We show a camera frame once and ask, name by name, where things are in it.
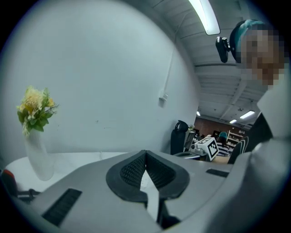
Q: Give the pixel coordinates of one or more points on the person's right forearm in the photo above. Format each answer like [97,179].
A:
[238,149]

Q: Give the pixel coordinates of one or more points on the white vase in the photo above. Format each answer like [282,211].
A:
[39,159]

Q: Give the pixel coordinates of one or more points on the black office chair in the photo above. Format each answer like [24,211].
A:
[177,138]

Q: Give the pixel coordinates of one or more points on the person's black white jacket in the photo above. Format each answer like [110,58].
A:
[272,102]

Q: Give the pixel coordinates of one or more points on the white wall junction box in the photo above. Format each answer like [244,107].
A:
[163,97]

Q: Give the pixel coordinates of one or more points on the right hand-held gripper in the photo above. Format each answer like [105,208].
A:
[212,148]

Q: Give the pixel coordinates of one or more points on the black head camera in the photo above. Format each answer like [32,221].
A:
[224,51]

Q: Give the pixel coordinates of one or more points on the long ceiling light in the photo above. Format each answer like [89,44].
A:
[208,16]

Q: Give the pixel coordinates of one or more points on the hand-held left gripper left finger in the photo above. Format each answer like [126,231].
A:
[91,182]

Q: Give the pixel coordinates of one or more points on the white shelf unit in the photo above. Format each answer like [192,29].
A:
[236,137]

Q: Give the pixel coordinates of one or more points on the yellow flower bouquet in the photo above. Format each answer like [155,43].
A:
[34,102]

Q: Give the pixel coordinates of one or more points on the person's head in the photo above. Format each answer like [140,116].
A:
[261,57]

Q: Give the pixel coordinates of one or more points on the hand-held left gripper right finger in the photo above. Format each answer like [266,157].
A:
[204,188]

